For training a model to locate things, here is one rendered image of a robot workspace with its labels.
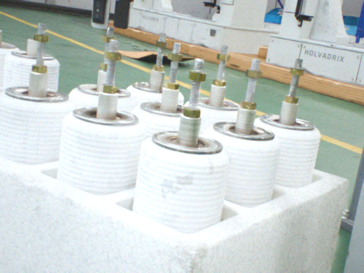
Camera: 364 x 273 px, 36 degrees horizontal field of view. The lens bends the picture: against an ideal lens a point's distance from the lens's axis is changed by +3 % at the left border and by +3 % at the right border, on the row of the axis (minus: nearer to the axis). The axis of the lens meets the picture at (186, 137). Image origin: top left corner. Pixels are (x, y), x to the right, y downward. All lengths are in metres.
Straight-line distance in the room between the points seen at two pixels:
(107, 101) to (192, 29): 3.82
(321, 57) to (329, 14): 0.34
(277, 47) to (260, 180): 2.99
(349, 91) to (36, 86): 2.50
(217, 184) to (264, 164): 0.10
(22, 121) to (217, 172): 0.26
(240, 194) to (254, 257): 0.08
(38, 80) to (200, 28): 3.66
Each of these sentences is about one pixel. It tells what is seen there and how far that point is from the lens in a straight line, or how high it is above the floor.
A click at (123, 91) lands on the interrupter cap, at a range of 0.82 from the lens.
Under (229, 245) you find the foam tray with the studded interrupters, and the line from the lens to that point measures 0.56.
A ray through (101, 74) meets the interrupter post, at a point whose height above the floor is 0.28.
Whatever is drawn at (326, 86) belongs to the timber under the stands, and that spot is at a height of 0.05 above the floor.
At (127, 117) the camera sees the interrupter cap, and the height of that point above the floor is 0.25.
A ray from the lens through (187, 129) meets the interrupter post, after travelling 0.57.
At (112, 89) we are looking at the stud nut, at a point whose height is 0.29.
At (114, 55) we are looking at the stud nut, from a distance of 0.63.
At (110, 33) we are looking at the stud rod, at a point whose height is 0.34.
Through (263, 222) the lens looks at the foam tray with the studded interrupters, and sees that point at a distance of 0.61.
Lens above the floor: 0.39
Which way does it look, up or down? 14 degrees down
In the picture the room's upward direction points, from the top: 8 degrees clockwise
